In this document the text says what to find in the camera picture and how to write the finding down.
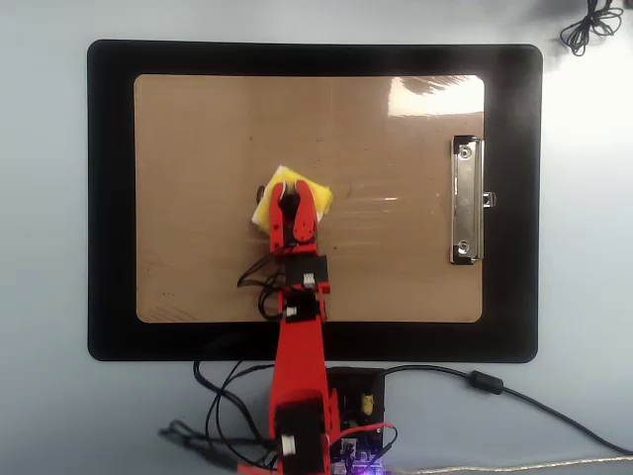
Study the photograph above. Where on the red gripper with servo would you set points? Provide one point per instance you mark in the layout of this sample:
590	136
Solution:
306	271

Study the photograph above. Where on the yellow sponge with black knob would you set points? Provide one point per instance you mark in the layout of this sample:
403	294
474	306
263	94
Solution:
322	198

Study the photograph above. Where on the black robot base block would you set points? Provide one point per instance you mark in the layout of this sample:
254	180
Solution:
373	383

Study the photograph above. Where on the brown clipboard board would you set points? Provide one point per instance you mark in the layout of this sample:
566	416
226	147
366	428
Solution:
395	277

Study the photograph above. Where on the silver metal clipboard clip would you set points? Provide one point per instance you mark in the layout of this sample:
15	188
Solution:
465	198

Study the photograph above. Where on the black rectangular desk mat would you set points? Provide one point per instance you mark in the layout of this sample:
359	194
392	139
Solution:
114	198

